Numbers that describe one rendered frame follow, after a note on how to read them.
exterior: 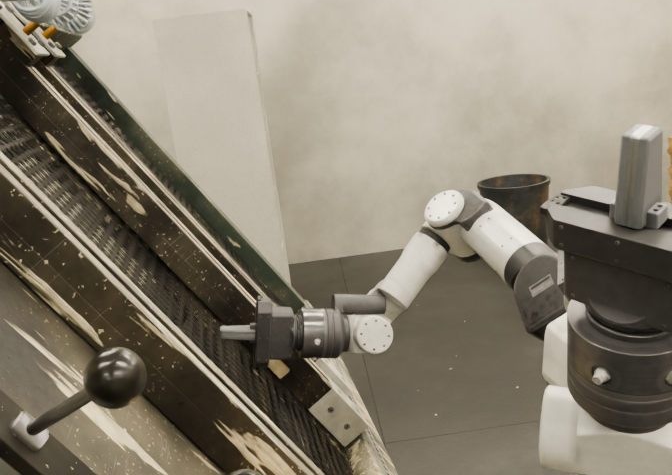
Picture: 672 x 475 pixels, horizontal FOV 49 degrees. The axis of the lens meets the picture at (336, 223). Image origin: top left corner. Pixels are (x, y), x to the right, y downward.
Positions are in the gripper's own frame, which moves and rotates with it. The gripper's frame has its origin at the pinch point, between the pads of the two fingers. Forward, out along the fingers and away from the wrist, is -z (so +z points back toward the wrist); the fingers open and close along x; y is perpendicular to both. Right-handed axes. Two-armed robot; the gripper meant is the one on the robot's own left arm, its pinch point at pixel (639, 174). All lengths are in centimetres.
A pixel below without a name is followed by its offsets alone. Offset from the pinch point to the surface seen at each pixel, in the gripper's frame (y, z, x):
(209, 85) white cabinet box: 204, 113, 364
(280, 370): 25, 76, 84
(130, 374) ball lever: -28.4, 4.7, 17.9
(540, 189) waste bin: 363, 228, 229
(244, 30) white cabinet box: 231, 85, 353
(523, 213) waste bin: 348, 241, 233
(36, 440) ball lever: -33.2, 11.0, 25.8
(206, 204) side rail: 66, 79, 168
